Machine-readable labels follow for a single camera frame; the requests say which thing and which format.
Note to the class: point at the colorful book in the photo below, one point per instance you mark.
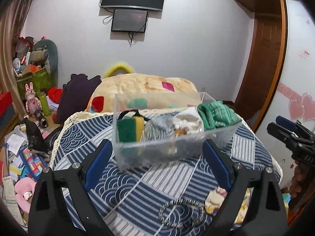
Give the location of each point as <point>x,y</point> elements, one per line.
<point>34,163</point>

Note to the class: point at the green bottle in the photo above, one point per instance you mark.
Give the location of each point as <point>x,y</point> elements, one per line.
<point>44,103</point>

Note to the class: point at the brown wooden wardrobe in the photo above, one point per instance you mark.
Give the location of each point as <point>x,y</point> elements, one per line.
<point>265,62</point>

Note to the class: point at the pink rabbit doll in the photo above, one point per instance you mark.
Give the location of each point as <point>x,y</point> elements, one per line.
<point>32,102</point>

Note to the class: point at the blue patterned tablecloth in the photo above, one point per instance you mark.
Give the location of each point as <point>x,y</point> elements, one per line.
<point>129,201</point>

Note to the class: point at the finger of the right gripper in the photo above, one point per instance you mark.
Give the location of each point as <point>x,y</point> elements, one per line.
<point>285,123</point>
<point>280,133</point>

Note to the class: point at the red box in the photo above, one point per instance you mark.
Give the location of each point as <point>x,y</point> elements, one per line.
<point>5,102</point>

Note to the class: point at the black flashlight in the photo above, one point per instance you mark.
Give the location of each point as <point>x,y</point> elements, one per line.
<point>41,119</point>

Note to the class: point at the grey green plush toy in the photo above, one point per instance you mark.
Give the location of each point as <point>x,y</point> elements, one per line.
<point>45,52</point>

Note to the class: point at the white sliding door with hearts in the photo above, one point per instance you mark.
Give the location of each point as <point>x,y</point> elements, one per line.
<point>294,96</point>

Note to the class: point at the yellow green sponge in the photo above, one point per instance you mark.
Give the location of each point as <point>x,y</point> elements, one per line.
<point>129,131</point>

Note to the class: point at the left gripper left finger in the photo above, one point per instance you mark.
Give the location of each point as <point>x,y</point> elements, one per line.
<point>61,204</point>

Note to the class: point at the pink plush toy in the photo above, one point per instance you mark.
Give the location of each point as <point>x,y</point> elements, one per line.
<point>24,189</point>

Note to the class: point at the clear plastic storage box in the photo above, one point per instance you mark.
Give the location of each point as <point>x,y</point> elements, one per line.
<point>168,149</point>

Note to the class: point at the white bag with black straps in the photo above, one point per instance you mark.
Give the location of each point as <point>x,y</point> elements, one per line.
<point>132,113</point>

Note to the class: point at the green storage box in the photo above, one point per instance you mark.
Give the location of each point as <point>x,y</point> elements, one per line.
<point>40,80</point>

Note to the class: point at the white drawstring pouch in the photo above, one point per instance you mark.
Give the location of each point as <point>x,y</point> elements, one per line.
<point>188,121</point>

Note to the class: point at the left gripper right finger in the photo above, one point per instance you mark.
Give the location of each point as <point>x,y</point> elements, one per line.
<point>266,214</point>

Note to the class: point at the floral patterned cloth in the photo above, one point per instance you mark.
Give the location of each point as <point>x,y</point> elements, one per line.
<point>216,198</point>

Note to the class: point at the beige patchwork blanket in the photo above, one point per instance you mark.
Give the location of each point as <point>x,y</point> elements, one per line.
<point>144,92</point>

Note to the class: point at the grey knitted cloth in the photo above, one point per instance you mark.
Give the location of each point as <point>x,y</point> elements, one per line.
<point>158,128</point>

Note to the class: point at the green knitted cloth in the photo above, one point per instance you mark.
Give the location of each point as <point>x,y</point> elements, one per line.
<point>217,115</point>

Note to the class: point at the striped curtain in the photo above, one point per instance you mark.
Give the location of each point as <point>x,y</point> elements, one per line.
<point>13,17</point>

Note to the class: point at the dark purple garment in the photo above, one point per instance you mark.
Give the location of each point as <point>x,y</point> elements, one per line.
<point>75,96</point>

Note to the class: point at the small wall monitor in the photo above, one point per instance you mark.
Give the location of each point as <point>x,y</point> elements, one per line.
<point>126,20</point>

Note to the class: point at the red cloth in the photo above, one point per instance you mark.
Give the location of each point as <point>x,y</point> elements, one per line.
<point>55,94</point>

